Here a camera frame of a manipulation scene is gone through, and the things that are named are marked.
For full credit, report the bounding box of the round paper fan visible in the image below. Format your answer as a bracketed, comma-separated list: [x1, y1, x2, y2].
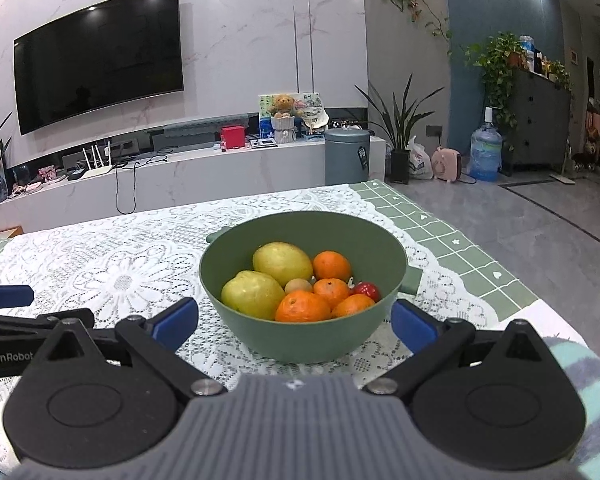
[300, 92, 328, 131]

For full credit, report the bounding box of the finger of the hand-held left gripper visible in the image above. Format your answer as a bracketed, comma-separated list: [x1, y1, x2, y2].
[0, 309, 97, 342]
[0, 282, 35, 311]

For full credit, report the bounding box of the hanging vine plant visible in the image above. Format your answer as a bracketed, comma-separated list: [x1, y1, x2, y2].
[375, 0, 453, 56]

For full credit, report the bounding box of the red green mango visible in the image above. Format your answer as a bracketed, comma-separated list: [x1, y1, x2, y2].
[252, 242, 314, 288]

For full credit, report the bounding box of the white lace tablecloth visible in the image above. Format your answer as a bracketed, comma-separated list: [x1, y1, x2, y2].
[0, 180, 591, 461]

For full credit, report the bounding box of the person's right forearm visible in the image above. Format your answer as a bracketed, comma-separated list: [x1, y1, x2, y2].
[545, 335, 600, 480]

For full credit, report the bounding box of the brown teddy bear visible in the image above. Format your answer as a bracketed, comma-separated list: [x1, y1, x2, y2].
[271, 94, 296, 118]

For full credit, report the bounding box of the white marble television counter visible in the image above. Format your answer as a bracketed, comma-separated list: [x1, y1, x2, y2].
[0, 135, 386, 233]

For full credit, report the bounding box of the white plastic bag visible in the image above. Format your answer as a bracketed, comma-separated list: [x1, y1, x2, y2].
[407, 136, 434, 181]

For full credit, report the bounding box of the long-leaved potted plant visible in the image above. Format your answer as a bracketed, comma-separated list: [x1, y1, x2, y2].
[355, 74, 446, 184]

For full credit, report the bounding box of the grey green cabinet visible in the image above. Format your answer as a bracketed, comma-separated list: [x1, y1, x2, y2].
[505, 67, 572, 171]

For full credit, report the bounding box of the grey trash bin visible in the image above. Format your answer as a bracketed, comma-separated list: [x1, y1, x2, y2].
[324, 128, 372, 188]

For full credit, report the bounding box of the red box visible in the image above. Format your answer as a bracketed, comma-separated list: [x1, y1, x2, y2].
[220, 125, 246, 151]

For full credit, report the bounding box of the pink heater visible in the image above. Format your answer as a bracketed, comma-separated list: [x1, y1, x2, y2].
[431, 146, 462, 186]

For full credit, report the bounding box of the grey fringed dust cover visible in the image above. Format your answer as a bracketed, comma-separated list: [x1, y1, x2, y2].
[162, 117, 248, 153]

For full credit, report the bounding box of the black cable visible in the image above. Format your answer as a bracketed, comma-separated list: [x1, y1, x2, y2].
[115, 152, 171, 215]

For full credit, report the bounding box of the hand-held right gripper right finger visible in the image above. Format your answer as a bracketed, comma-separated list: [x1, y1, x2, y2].
[362, 298, 564, 398]

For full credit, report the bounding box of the white router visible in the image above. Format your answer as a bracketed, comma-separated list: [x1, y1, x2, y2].
[82, 144, 113, 178]

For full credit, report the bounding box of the orange mandarin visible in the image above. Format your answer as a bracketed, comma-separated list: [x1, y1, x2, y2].
[312, 251, 353, 282]
[331, 294, 377, 319]
[312, 278, 351, 308]
[275, 291, 332, 323]

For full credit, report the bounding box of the black flat television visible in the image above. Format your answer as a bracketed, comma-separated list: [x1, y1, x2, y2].
[13, 0, 185, 136]

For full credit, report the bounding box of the green colander bowl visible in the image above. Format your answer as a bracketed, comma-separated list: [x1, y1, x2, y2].
[198, 211, 423, 365]

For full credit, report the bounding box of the blue water jug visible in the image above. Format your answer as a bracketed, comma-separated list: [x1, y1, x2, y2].
[471, 106, 502, 182]

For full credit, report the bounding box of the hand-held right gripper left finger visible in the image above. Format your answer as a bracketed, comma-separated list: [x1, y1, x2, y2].
[30, 296, 228, 399]

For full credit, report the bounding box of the red tomato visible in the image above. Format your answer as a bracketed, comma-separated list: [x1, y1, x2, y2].
[352, 282, 382, 303]

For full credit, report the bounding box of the trailing leafy plant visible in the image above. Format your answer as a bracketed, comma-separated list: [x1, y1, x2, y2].
[465, 32, 528, 131]

